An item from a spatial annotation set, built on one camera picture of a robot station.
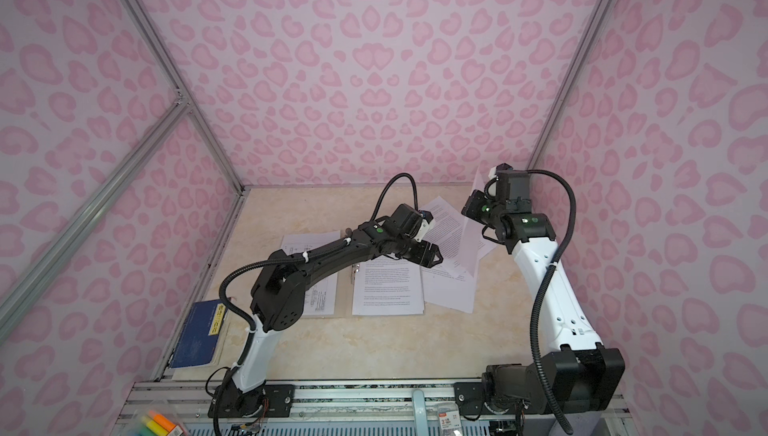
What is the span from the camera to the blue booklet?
0.81 m

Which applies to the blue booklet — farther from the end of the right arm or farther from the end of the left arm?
the end of the right arm

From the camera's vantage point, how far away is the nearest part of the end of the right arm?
0.52 meters
